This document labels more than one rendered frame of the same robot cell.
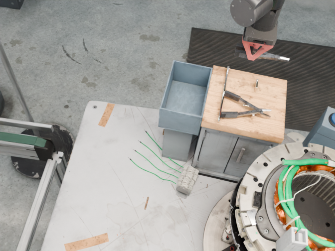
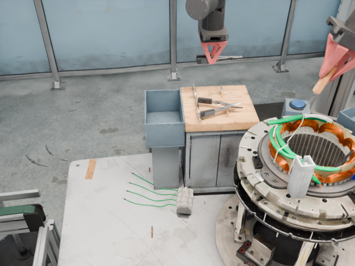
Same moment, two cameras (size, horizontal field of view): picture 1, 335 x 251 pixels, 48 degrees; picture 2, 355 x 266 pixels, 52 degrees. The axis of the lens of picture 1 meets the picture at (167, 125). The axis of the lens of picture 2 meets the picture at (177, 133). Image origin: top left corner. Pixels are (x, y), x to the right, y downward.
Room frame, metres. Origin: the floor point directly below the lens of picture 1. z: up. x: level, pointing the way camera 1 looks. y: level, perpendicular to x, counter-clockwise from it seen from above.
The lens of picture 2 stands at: (-0.22, 0.08, 1.65)
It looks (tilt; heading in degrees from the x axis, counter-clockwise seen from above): 39 degrees down; 349
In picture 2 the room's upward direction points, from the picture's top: straight up
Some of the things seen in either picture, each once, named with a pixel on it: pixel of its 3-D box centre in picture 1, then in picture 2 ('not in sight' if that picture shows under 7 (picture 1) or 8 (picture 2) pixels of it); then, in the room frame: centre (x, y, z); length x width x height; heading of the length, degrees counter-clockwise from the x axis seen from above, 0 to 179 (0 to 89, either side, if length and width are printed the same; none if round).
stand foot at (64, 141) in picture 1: (43, 149); (24, 254); (0.95, 0.65, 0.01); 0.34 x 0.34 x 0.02
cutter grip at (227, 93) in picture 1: (232, 95); (204, 100); (0.59, -0.15, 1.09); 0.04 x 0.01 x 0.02; 68
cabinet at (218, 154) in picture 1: (234, 132); (214, 144); (0.60, -0.19, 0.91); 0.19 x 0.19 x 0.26; 83
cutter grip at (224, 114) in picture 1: (229, 114); (207, 113); (0.53, -0.14, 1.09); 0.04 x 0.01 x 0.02; 98
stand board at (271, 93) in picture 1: (245, 102); (217, 106); (0.60, -0.19, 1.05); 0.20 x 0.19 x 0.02; 83
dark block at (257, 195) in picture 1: (256, 199); (257, 161); (0.31, -0.20, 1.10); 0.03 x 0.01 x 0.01; 172
